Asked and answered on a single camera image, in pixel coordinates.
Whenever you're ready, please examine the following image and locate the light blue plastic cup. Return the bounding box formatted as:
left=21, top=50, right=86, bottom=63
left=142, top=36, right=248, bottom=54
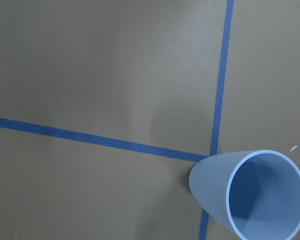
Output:
left=188, top=150, right=300, bottom=240

